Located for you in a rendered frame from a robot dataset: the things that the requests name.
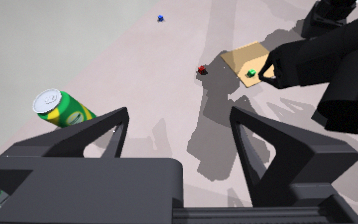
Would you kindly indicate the green and yellow soda can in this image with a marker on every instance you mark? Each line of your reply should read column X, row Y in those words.
column 60, row 109

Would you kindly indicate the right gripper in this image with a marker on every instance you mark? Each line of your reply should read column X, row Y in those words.
column 298, row 51

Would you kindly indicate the red die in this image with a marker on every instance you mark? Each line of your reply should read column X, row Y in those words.
column 201, row 69

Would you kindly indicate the tan square mat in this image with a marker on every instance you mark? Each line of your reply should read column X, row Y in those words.
column 245, row 58

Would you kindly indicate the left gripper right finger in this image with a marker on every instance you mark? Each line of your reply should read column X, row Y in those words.
column 303, row 157

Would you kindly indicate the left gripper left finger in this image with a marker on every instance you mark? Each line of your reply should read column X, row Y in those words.
column 71, row 141

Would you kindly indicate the green die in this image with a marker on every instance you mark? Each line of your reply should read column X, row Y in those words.
column 251, row 73

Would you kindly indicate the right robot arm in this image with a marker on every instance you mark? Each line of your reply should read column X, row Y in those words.
column 339, row 102

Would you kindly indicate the blue die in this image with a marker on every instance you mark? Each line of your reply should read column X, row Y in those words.
column 160, row 17

